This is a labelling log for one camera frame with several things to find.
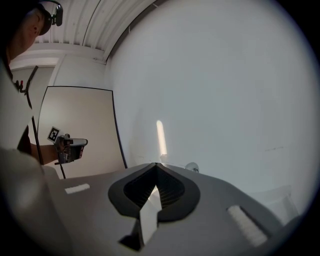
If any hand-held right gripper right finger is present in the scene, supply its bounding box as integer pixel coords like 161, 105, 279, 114
144, 162, 283, 256

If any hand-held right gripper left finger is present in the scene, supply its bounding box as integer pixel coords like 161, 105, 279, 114
61, 162, 156, 256

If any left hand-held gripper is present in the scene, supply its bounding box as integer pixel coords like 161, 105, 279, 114
46, 126, 89, 165

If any person's left forearm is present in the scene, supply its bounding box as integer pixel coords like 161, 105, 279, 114
29, 143, 59, 166

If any person's black shirt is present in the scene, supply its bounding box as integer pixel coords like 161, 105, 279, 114
16, 123, 33, 157

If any person's face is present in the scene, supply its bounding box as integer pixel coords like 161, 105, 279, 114
7, 7, 51, 61

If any beige panel with black frame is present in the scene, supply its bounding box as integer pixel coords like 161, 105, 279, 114
37, 85, 128, 180

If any thick black braided cable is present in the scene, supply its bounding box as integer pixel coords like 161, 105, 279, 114
26, 93, 67, 180

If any black head-worn camera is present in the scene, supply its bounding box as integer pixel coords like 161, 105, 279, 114
37, 0, 63, 36

